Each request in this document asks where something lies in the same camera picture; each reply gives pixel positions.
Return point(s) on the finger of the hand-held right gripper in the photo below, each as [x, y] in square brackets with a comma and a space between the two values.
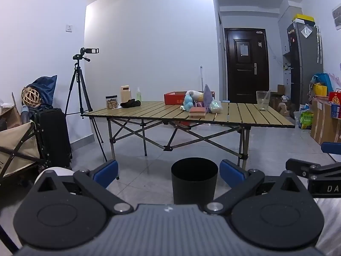
[301, 166]
[333, 148]

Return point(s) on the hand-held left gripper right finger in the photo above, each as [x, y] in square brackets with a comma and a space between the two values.
[231, 172]

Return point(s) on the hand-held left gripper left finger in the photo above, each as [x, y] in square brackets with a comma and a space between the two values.
[106, 172]

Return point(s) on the black trash bin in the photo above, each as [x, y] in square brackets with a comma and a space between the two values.
[194, 184]

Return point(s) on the purple cloth toy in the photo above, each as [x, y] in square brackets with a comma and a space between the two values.
[207, 97]

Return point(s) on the large cardboard box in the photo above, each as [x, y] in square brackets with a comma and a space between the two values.
[323, 125]

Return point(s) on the green printed bag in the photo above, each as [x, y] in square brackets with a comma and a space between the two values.
[305, 120]

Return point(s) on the red gift box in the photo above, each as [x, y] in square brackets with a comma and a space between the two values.
[335, 97]

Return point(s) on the white round object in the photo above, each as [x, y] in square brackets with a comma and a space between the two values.
[54, 172]

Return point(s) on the yellow bag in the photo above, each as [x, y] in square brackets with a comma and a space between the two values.
[319, 90]

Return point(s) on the black suitcase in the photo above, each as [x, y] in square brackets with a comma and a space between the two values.
[53, 136]

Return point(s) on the clear iridescent plastic bag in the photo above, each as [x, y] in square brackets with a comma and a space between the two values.
[216, 106]

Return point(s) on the pile of cardboard boxes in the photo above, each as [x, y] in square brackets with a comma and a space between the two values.
[281, 101]

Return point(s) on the clear jar with snacks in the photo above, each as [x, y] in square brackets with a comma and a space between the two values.
[111, 103]

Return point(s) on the light blue bag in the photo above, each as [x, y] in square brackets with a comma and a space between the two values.
[323, 77]

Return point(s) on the black cloth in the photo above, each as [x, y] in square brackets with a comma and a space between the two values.
[130, 103]

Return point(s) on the folding slatted camping table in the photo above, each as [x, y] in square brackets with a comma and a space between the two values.
[159, 112]

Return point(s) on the light blue plush toy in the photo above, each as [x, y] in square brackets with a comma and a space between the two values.
[188, 102]

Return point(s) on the green spray bottle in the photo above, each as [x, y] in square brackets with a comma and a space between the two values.
[138, 96]

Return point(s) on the white plush toy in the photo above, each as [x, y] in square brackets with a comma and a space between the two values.
[195, 95]

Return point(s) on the red cardboard box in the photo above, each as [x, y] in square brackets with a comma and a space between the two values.
[173, 99]

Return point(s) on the grey refrigerator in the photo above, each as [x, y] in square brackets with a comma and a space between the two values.
[303, 58]

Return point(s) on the beige folding wagon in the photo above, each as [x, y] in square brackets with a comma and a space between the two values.
[16, 141]

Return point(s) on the dark blue bag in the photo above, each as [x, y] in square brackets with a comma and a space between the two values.
[46, 89]

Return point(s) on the dark brown door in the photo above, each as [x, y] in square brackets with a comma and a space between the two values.
[246, 66]

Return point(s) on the wicker ball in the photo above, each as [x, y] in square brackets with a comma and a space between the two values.
[31, 96]

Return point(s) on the yellow box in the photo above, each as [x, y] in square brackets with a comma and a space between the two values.
[305, 17]

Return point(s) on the black camera tripod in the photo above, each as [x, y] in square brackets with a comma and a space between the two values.
[77, 85]

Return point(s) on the wall electrical panel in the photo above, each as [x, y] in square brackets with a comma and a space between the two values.
[337, 17]

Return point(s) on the white wall switch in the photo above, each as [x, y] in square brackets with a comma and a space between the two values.
[69, 28]

